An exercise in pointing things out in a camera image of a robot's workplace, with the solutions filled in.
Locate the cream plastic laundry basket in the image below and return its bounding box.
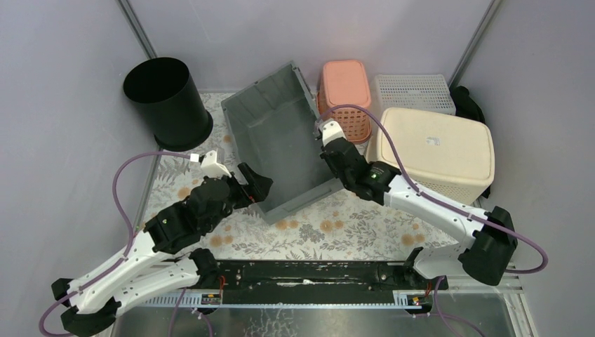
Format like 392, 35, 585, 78
366, 107, 495, 205

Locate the black cylindrical bin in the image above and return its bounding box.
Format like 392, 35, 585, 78
123, 57, 213, 152

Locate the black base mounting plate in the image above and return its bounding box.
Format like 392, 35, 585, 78
192, 260, 448, 305

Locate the pink perforated plastic basket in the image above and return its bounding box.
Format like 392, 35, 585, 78
316, 60, 371, 145

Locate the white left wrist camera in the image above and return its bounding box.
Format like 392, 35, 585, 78
199, 149, 232, 178

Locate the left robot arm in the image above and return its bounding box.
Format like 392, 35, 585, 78
51, 163, 273, 336

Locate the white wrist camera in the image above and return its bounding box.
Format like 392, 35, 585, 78
315, 119, 347, 147
199, 149, 232, 178

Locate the aluminium frame rail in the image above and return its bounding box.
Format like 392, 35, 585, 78
108, 251, 505, 315

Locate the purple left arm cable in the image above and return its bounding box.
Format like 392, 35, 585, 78
38, 151, 203, 337

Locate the black crumpled cloth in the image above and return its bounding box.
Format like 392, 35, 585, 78
447, 86, 495, 201

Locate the white perforated plastic basket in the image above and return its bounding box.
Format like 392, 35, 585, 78
370, 74, 456, 115

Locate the grey plastic storage bin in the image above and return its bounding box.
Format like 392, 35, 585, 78
221, 61, 343, 224

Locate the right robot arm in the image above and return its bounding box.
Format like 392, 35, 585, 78
321, 138, 518, 289

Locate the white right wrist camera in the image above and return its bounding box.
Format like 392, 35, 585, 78
315, 119, 347, 147

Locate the floral patterned table mat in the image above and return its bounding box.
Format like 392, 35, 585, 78
136, 93, 455, 261

